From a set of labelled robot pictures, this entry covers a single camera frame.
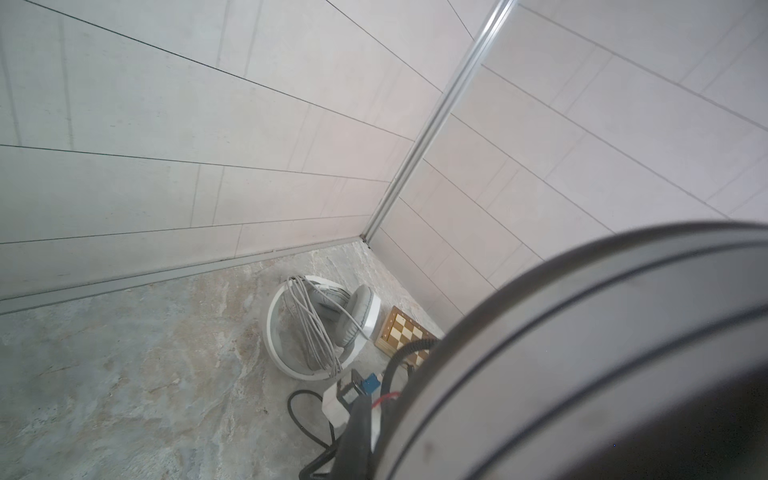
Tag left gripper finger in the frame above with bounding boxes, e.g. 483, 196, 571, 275
328, 395, 372, 480

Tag black red headphone cable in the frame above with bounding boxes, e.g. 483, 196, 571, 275
286, 388, 402, 480

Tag white grey headphones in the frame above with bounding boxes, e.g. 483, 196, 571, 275
262, 275, 382, 381

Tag black white headphones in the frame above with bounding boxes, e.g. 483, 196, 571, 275
374, 222, 767, 479

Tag wooden chessboard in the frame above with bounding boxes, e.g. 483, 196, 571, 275
374, 307, 436, 357

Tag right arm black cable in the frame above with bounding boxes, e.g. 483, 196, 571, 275
379, 337, 438, 415

